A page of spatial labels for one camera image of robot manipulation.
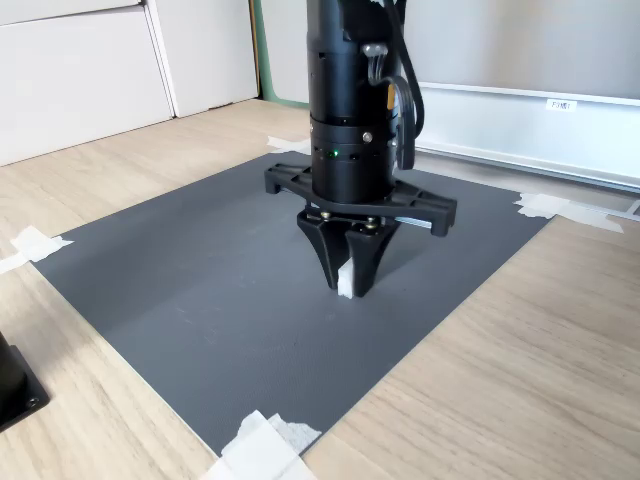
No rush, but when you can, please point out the dark grey mat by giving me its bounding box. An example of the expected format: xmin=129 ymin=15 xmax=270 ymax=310
xmin=32 ymin=149 xmax=559 ymax=457

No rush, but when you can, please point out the white tape piece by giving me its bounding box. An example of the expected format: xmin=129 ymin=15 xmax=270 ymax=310
xmin=513 ymin=192 xmax=625 ymax=234
xmin=266 ymin=134 xmax=312 ymax=155
xmin=199 ymin=409 xmax=324 ymax=480
xmin=0 ymin=224 xmax=75 ymax=275

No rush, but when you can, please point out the grey partition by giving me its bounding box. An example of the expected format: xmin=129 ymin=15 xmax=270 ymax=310
xmin=259 ymin=0 xmax=640 ymax=101

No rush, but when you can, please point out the white cabinet panel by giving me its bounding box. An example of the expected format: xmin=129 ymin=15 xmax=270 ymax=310
xmin=147 ymin=0 xmax=261 ymax=120
xmin=0 ymin=0 xmax=176 ymax=169

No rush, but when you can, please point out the black robot foot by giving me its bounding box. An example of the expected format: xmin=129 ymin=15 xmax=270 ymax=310
xmin=0 ymin=329 xmax=51 ymax=434

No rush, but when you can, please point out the black cable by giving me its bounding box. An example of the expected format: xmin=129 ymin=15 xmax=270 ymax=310
xmin=382 ymin=0 xmax=426 ymax=171

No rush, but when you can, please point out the silver cable duct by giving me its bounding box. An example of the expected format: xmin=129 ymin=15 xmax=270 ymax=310
xmin=412 ymin=82 xmax=640 ymax=221

